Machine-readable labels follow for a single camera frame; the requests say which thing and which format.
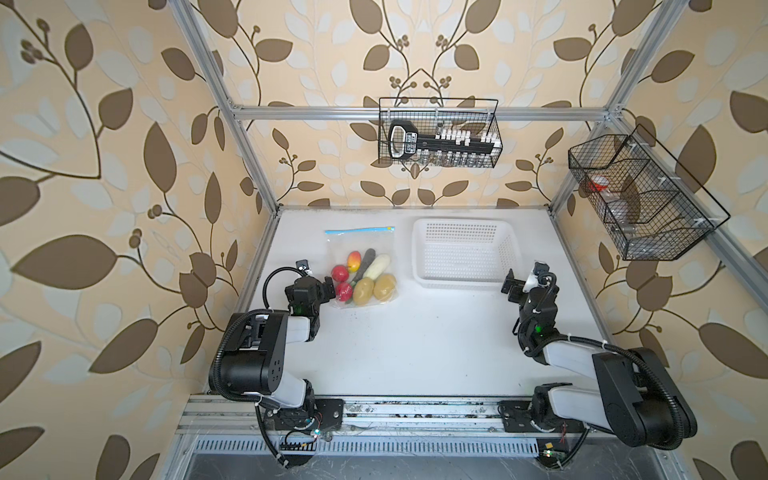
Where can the dark toy eggplant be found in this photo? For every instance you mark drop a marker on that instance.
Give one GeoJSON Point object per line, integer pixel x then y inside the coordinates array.
{"type": "Point", "coordinates": [367, 259]}

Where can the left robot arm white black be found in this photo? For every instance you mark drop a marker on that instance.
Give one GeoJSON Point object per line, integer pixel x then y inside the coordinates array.
{"type": "Point", "coordinates": [250, 366]}

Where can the red yellow toy mango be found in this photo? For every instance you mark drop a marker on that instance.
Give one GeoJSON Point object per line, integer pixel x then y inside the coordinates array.
{"type": "Point", "coordinates": [354, 261]}

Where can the black wire basket right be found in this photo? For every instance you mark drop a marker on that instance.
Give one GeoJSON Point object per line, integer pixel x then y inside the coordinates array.
{"type": "Point", "coordinates": [664, 209]}

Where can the white plastic basket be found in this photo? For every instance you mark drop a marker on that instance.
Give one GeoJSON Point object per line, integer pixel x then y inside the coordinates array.
{"type": "Point", "coordinates": [463, 253]}

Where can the black wire basket back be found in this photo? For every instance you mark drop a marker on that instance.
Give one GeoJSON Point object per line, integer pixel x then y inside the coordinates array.
{"type": "Point", "coordinates": [475, 114]}

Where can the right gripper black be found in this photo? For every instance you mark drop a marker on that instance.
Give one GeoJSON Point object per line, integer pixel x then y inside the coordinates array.
{"type": "Point", "coordinates": [516, 289]}

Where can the black wire basket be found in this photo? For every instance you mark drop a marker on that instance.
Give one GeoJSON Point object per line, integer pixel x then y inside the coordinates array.
{"type": "Point", "coordinates": [664, 209]}
{"type": "Point", "coordinates": [475, 114]}

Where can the white toy radish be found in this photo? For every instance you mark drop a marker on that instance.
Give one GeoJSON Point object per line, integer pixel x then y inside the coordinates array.
{"type": "Point", "coordinates": [377, 267]}

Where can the clear zip top bag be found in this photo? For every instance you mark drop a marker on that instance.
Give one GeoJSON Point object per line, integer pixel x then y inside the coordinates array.
{"type": "Point", "coordinates": [341, 242]}

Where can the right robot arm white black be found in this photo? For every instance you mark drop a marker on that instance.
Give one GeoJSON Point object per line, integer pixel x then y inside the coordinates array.
{"type": "Point", "coordinates": [634, 399]}

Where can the red toy apple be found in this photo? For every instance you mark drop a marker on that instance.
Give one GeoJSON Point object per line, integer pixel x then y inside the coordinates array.
{"type": "Point", "coordinates": [340, 273]}

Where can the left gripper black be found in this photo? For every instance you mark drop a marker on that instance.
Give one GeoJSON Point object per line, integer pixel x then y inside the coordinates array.
{"type": "Point", "coordinates": [325, 290]}

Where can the yellow toy potato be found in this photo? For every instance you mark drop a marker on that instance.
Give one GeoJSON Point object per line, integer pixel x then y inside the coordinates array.
{"type": "Point", "coordinates": [385, 287]}
{"type": "Point", "coordinates": [363, 291]}

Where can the red toy tomato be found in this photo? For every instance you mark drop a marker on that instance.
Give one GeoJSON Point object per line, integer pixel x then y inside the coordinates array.
{"type": "Point", "coordinates": [344, 292]}

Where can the red capped clear bottle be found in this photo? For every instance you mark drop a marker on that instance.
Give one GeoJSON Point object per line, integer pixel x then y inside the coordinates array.
{"type": "Point", "coordinates": [598, 188]}

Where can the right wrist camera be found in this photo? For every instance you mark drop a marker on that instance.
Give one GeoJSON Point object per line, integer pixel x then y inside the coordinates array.
{"type": "Point", "coordinates": [531, 282]}

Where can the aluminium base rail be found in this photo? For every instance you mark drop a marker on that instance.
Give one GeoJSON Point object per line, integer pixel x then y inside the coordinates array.
{"type": "Point", "coordinates": [451, 427]}

